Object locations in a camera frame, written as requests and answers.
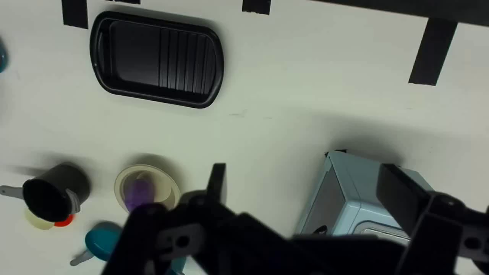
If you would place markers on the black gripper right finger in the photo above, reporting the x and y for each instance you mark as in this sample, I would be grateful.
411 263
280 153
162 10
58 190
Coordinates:
402 196

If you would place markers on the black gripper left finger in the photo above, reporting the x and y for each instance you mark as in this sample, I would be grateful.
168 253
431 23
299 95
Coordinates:
215 184

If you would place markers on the purple round toy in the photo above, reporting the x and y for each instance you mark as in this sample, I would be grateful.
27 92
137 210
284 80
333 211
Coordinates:
137 193

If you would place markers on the small red object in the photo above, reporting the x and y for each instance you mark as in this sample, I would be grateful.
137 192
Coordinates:
63 222

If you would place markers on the teal object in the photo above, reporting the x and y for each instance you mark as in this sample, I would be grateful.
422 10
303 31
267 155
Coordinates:
1 56

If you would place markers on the cream bowl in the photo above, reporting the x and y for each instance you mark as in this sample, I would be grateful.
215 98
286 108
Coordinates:
165 185

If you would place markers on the light blue toaster oven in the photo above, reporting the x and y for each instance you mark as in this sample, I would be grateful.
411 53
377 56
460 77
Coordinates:
351 193

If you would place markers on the black ridged tray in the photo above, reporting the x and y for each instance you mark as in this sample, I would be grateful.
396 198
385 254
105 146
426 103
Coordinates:
157 59

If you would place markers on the black tape strip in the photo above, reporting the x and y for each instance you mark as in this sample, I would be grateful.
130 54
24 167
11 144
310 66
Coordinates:
75 13
432 51
255 7

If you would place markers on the cream plate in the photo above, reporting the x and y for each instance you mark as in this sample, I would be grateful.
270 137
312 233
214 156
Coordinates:
38 224

